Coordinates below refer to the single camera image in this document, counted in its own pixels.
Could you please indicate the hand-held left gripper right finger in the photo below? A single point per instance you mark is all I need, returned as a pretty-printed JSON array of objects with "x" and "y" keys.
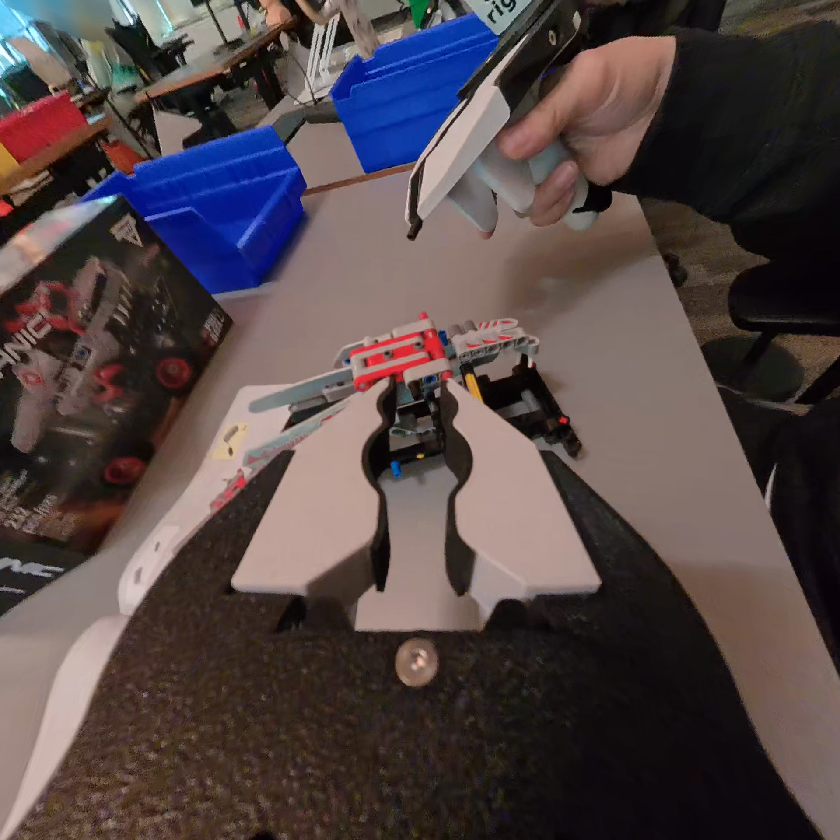
[{"x": 525, "y": 512}]

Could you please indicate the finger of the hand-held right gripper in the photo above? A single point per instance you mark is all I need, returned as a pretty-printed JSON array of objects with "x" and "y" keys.
[
  {"x": 414, "y": 193},
  {"x": 459, "y": 157}
]

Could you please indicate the brown wooden work desk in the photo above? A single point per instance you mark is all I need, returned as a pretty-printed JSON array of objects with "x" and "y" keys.
[{"x": 216, "y": 60}]

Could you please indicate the open building instruction booklet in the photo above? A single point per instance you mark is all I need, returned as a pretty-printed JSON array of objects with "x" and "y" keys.
[{"x": 197, "y": 505}]

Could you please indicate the person's right hand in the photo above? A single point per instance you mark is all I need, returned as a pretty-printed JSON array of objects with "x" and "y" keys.
[{"x": 604, "y": 105}]

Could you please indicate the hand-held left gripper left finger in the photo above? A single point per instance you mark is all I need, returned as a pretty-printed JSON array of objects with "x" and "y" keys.
[{"x": 308, "y": 512}]

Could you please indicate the red grey brick truck model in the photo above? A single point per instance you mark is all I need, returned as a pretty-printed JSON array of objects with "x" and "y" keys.
[{"x": 394, "y": 354}]

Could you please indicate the black toy set box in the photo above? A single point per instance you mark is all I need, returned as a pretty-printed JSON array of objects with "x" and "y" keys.
[{"x": 98, "y": 361}]

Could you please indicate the blue plastic storage bin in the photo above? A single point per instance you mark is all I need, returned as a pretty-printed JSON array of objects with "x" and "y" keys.
[
  {"x": 407, "y": 98},
  {"x": 197, "y": 197}
]

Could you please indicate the red storage bin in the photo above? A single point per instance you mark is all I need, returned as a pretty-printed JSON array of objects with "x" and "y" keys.
[{"x": 39, "y": 128}]

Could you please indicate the grey desk with wooden edge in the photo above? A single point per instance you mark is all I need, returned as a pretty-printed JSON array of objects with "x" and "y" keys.
[{"x": 321, "y": 157}]

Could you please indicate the person's right forearm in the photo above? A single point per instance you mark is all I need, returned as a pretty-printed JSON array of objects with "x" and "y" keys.
[{"x": 735, "y": 131}]

